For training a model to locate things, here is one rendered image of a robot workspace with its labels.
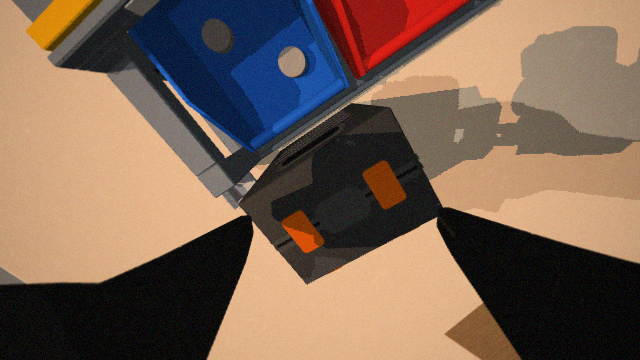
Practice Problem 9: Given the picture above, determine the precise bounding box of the red open bin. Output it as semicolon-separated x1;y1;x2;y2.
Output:
313;0;471;79

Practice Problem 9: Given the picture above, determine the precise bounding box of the grey metal disc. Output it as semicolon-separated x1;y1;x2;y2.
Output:
202;19;234;54

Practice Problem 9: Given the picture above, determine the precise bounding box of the grey metal rack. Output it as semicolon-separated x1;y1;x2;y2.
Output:
47;0;496;210

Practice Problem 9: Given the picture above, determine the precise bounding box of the yellow flat bar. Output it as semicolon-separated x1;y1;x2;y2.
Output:
26;0;103;51

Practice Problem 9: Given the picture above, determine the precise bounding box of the dark grey case with orange latches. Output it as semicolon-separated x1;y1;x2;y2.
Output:
238;103;443;284

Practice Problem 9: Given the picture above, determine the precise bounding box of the blue bin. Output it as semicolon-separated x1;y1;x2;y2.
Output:
128;0;350;153

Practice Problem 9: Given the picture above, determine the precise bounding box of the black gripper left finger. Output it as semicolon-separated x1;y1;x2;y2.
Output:
0;215;254;360

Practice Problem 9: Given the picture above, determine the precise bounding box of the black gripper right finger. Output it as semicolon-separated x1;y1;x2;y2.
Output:
436;207;640;360

